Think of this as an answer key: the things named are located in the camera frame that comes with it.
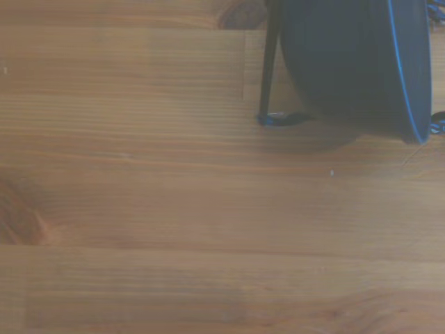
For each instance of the dark blue bowl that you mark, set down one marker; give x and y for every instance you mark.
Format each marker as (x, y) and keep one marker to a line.
(347, 62)

